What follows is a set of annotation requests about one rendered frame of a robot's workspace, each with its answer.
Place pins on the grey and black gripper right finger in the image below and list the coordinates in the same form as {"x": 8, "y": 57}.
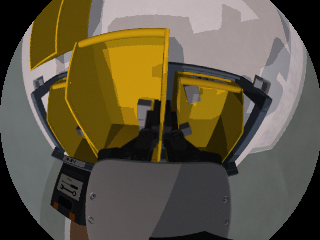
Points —
{"x": 178, "y": 148}

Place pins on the dark grey metal shelf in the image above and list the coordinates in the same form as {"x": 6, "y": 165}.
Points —
{"x": 254, "y": 91}

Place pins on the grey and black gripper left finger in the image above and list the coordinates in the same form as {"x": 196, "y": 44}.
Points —
{"x": 139, "y": 148}

